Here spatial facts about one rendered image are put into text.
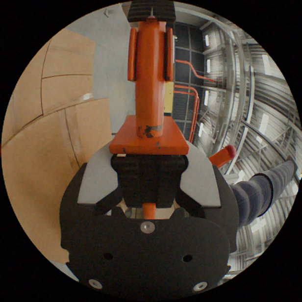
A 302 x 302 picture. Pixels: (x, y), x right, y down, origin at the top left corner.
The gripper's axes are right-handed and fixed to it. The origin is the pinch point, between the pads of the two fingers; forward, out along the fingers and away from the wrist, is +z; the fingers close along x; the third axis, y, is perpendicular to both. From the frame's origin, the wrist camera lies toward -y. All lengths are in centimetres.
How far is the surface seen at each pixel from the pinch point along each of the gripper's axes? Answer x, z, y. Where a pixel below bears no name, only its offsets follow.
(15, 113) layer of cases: -53, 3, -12
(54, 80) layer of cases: -53, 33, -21
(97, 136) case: -13.1, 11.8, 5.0
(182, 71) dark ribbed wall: 279, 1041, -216
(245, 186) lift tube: 33.7, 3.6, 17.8
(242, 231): 521, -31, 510
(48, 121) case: -13.1, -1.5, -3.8
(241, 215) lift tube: 26.2, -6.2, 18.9
